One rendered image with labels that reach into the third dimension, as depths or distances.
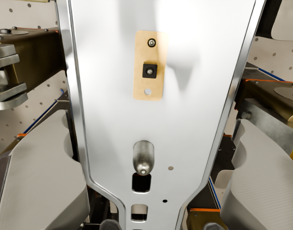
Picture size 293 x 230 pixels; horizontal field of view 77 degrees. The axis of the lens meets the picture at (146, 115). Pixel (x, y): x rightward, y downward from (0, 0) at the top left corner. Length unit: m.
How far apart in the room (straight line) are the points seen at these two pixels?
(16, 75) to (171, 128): 0.19
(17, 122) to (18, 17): 0.33
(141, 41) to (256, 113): 0.17
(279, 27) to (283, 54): 0.36
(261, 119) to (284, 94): 0.06
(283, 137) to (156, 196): 0.23
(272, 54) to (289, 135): 0.41
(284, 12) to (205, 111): 0.14
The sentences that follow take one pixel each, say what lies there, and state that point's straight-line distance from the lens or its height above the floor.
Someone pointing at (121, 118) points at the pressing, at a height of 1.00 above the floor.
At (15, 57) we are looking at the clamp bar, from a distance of 0.22.
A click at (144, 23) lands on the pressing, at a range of 0.23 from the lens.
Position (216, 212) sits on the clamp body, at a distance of 0.57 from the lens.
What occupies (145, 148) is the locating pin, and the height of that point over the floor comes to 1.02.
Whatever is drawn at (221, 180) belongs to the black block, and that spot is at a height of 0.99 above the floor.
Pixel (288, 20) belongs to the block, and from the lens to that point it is 0.30.
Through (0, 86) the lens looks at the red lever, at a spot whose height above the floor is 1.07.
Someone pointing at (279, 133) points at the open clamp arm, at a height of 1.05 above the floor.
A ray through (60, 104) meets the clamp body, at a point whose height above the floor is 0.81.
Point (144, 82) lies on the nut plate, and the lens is 0.24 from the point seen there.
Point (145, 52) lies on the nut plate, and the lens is 0.23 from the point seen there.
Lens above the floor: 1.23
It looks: 61 degrees down
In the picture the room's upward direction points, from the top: 180 degrees clockwise
